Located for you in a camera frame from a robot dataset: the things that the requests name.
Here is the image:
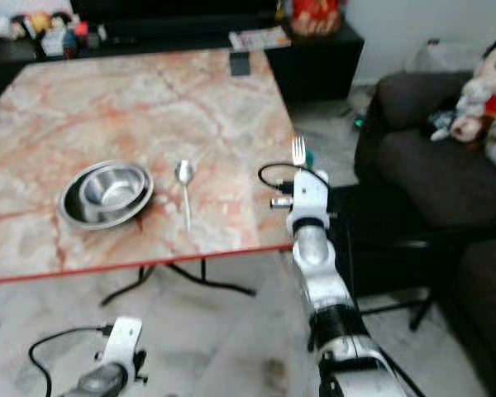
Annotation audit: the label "steel fork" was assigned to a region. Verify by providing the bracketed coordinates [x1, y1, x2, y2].
[290, 136, 309, 169]

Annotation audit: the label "steel spoon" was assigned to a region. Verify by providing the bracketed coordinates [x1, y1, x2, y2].
[174, 160, 196, 235]

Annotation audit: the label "black metal table legs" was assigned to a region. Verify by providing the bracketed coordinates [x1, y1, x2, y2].
[99, 260, 257, 308]

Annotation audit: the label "black metal chair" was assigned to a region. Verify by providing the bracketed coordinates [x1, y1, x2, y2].
[321, 184, 496, 333]

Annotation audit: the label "black low cabinet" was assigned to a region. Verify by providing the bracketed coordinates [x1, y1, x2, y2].
[0, 17, 365, 110]

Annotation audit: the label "small black stand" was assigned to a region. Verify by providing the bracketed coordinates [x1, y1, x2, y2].
[229, 50, 253, 78]

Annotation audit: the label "dark brown sofa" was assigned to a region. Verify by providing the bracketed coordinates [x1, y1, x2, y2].
[351, 69, 496, 397]

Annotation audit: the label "printed magazine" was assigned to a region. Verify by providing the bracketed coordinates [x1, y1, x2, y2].
[228, 26, 293, 51]

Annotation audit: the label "steel bowl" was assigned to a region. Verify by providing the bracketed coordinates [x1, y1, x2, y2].
[79, 163, 149, 210]

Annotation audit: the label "steel plate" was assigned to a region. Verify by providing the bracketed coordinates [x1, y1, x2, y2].
[57, 160, 155, 231]

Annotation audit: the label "black television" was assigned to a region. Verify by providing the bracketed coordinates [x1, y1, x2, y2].
[70, 0, 282, 22]

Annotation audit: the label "plush doll with red shirt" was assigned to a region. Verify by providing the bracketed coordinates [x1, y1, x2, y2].
[428, 31, 496, 148]

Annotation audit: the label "black-haired doll figurine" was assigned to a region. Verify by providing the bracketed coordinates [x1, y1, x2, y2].
[51, 12, 80, 60]

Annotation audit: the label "yellow-headed figurine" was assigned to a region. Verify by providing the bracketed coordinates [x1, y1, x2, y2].
[28, 12, 52, 37]

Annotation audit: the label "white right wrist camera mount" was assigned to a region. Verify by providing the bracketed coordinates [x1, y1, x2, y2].
[284, 169, 332, 233]

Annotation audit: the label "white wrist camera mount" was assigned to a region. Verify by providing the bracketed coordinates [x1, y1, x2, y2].
[98, 315, 147, 385]
[284, 169, 332, 233]

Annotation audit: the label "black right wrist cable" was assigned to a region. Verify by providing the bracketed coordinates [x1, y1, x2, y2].
[258, 161, 322, 196]

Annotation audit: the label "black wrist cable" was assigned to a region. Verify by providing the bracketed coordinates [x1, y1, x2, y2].
[28, 325, 114, 397]
[258, 161, 322, 196]

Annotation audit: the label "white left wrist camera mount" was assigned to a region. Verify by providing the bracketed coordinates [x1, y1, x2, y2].
[98, 315, 147, 385]

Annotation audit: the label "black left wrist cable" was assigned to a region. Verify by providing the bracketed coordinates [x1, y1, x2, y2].
[28, 325, 114, 397]

